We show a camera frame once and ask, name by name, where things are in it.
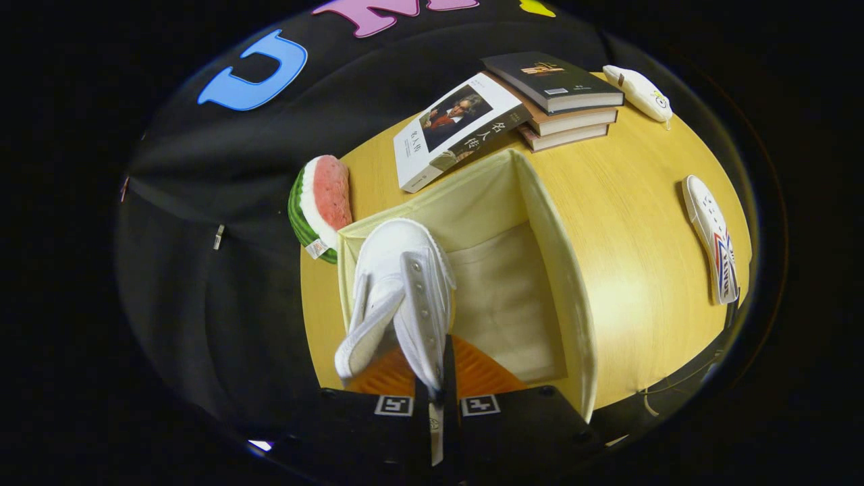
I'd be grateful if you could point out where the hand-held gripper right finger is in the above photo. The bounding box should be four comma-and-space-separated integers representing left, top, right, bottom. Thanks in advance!
442, 334, 601, 484

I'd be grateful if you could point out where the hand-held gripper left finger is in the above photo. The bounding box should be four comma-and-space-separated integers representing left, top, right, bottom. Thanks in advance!
290, 348, 439, 475

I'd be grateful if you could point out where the white canvas shoe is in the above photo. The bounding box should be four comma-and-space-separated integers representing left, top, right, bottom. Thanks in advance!
682, 174, 741, 306
334, 217, 458, 466

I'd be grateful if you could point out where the beige fabric storage box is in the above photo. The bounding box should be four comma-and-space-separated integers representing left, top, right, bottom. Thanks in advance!
335, 148, 599, 423

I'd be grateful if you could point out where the watermelon slice plush toy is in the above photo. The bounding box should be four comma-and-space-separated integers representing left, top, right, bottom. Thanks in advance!
288, 155, 353, 265

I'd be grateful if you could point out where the white portrait cover book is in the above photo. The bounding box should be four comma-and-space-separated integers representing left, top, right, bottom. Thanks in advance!
393, 72, 534, 194

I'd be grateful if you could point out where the black hardcover book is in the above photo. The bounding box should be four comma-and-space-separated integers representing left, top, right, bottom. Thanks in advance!
481, 51, 625, 114

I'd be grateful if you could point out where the white plush pouch with face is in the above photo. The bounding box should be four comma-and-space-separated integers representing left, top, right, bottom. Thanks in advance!
602, 65, 674, 126

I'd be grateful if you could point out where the white cable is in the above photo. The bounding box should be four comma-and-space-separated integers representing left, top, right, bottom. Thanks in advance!
638, 351, 720, 417

